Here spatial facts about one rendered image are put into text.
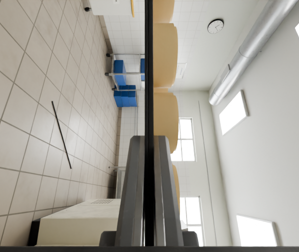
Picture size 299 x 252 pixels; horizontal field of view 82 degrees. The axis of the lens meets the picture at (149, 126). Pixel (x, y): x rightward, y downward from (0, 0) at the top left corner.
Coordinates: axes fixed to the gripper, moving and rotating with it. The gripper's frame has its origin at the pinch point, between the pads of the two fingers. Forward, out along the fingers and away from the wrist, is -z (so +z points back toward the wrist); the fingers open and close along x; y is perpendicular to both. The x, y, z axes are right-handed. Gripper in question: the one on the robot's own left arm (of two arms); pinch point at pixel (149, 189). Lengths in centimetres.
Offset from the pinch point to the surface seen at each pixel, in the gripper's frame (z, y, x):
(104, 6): -306, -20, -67
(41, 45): -166, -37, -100
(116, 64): -392, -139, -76
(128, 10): -308, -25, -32
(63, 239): -43, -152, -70
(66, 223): -52, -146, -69
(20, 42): -139, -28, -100
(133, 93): -421, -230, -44
